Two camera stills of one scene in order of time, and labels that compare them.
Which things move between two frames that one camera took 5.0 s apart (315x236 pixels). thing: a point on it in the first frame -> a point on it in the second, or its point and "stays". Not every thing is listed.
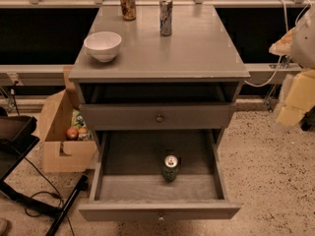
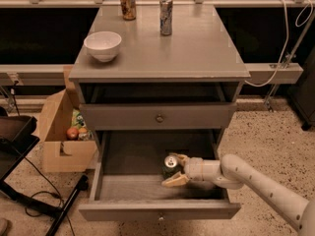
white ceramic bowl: (102, 45) stays
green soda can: (170, 168) stays
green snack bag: (78, 120) stays
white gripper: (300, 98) -> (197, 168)
